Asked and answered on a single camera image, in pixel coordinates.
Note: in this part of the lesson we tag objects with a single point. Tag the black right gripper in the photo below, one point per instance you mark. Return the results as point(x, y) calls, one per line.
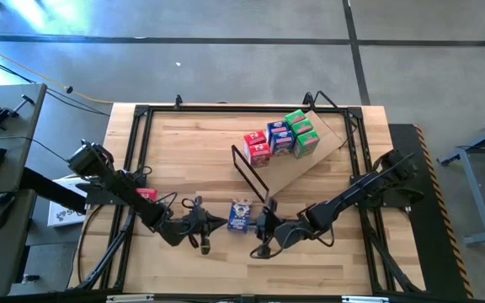
point(286, 231)

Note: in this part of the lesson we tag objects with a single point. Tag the wooden shelf with black frame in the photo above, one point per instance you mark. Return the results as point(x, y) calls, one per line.
point(284, 177)

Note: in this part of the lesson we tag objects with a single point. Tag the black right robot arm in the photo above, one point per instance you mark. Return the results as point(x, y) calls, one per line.
point(352, 195)

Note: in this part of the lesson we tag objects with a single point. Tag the small black clamp knob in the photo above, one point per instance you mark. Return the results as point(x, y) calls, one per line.
point(30, 278)

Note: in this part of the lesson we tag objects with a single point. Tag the green Apple Jacks cereal box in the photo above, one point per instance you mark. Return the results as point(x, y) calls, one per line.
point(302, 126)
point(295, 115)
point(307, 144)

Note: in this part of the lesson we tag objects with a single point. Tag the black support bar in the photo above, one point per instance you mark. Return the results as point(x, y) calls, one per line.
point(49, 191)

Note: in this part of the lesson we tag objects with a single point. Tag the black aluminium rig frame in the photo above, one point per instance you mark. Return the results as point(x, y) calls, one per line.
point(200, 108)

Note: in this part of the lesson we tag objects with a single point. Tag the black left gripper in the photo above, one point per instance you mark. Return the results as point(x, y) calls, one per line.
point(183, 227)

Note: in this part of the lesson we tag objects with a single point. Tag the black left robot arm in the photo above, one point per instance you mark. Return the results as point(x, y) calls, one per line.
point(120, 189)

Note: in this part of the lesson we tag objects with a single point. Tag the black table clamp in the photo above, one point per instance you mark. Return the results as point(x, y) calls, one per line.
point(178, 101)
point(308, 99)

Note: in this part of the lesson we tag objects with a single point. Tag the red Froot Loops cereal box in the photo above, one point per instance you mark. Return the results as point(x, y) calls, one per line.
point(147, 193)
point(254, 136)
point(259, 153)

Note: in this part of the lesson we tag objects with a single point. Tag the grey metal table frame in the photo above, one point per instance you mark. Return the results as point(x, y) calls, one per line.
point(476, 198)

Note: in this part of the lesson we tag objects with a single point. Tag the small yellow tag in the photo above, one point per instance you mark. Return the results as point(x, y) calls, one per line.
point(205, 244)

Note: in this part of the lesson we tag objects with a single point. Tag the black hazard-striped floor mat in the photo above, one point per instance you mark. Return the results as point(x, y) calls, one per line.
point(436, 252)

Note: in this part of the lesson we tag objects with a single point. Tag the blue Frosted Flakes cereal box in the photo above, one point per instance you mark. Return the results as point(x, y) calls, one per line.
point(239, 216)
point(282, 143)
point(277, 126)

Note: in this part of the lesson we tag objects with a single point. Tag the white printed box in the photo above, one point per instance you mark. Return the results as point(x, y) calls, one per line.
point(63, 214)

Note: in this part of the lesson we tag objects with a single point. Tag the silver metal bracket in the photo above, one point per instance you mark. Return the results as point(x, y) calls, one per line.
point(364, 299)
point(129, 299)

